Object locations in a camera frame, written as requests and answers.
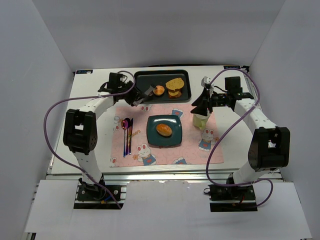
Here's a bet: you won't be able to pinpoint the silver metal tongs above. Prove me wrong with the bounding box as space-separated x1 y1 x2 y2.
133 84 157 106

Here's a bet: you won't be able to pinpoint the small round orange bun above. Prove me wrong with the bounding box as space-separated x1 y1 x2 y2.
153 85 165 97

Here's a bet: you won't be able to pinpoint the sesame round bun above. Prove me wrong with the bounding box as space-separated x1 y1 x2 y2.
156 123 173 137

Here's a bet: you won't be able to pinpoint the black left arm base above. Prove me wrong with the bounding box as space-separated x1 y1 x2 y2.
73 184 127 210

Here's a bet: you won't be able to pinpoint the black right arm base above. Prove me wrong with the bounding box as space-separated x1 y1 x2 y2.
203 184 258 213

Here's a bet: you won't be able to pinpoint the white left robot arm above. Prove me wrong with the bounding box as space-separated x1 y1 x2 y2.
63 70 148 185

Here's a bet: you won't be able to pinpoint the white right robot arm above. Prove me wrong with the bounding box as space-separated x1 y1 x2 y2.
191 76 291 187

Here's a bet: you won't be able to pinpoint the yellow bread slice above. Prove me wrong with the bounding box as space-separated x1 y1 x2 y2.
165 77 185 91

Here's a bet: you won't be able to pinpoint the pale yellow mug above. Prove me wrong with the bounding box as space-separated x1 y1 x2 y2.
192 113 211 130

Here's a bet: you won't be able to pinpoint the iridescent large spoon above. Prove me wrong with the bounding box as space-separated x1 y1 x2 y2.
124 117 131 156

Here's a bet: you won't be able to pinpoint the iridescent small spoon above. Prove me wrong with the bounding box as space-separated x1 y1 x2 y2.
121 119 128 157

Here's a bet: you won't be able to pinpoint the black baking tray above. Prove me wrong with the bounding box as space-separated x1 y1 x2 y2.
134 69 192 104

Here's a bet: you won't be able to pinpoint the pink bunny placemat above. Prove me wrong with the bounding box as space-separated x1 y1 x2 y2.
110 103 219 167

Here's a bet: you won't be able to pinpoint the dark teal square plate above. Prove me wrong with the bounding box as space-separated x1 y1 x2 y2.
146 114 183 147

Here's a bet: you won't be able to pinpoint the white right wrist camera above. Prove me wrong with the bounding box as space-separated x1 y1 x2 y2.
201 76 212 90

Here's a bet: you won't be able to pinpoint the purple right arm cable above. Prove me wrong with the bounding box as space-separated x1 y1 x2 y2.
205 67 274 207

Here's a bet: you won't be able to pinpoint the aluminium table frame rail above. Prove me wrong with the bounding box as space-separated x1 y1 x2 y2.
45 170 285 185

